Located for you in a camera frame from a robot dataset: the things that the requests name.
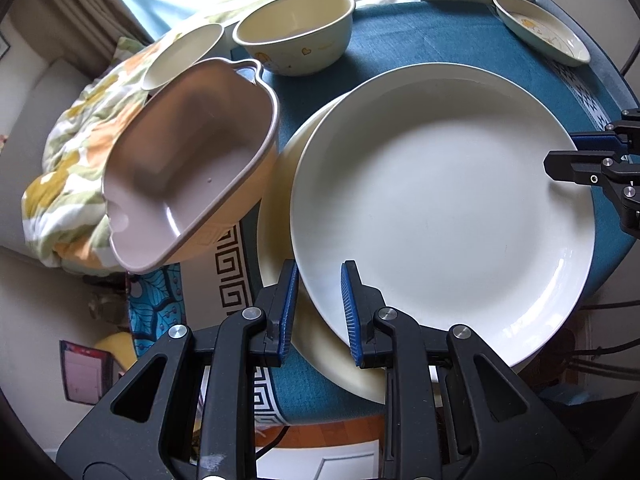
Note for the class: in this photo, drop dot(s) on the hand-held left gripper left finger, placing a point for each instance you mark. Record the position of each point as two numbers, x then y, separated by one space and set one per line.
288 305

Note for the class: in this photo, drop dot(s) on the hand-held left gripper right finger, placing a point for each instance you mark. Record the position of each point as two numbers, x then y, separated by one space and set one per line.
350 310

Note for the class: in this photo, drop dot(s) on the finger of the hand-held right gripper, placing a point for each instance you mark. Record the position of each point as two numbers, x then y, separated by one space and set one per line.
595 140
575 165

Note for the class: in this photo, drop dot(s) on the large cream plate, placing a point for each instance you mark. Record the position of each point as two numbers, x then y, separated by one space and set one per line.
325 375

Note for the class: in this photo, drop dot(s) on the small printed plate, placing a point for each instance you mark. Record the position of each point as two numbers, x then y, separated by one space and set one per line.
540 25

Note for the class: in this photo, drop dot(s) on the large white plate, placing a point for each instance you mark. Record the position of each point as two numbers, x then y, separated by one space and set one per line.
440 210

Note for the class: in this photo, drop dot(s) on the cream bowl with print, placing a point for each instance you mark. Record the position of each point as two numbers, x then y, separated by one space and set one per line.
295 57

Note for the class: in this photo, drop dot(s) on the small plain cream bowl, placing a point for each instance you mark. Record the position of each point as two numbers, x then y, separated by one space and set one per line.
185 55

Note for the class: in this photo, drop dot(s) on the light blue underlay cloth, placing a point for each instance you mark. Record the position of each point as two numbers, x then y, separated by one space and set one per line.
600 75

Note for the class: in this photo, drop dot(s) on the yellow stool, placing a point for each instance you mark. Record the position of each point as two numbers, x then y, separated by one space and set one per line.
117 352

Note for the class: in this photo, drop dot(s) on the blue patterned tablecloth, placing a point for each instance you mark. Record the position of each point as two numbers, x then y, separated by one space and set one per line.
425 35

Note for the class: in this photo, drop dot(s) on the red framed pink notebook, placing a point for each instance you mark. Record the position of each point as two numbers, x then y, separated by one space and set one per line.
85 375

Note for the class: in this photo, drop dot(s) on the floral duvet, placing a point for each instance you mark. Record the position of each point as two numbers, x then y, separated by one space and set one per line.
75 160

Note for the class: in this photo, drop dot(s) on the beige curtain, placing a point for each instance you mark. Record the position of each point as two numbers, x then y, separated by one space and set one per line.
65 10

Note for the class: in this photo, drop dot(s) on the black metal chair frame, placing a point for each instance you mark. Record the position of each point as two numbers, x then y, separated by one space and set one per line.
610 350

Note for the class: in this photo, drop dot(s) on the framed wall picture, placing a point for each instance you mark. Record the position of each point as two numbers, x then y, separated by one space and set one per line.
4 44

